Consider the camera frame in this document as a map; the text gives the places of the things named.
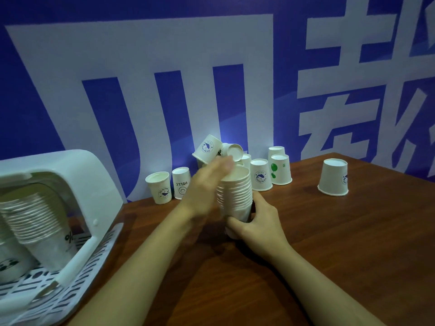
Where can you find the person's left hand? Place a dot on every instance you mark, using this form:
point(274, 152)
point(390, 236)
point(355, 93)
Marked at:
point(204, 193)

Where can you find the person's right hand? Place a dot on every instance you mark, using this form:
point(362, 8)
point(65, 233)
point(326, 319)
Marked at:
point(265, 234)

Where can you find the blue print white paper cup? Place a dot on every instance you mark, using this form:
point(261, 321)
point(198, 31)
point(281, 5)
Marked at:
point(242, 213)

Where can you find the nested stack of paper cups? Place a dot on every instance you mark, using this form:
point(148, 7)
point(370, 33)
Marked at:
point(34, 217)
point(236, 190)

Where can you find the pile of paper cups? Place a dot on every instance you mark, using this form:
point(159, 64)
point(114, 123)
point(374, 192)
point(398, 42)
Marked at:
point(261, 176)

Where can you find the white plastic storage box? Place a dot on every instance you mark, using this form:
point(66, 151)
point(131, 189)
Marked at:
point(85, 173)

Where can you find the percent print white paper cup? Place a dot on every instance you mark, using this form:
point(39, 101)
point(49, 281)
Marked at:
point(51, 247)

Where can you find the panda print white paper cup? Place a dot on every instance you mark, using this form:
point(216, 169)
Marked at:
point(13, 254)

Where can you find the person's left forearm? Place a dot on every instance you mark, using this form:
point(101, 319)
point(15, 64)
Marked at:
point(136, 268)

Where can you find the person's right forearm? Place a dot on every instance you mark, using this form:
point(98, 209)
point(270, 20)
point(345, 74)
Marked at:
point(323, 295)

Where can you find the brown wooden table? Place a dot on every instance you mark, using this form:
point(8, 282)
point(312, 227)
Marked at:
point(340, 251)

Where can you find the white slotted drain tray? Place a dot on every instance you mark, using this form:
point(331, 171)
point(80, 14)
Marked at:
point(68, 295)

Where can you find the blue white backdrop banner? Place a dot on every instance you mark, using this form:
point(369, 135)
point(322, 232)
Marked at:
point(20, 98)

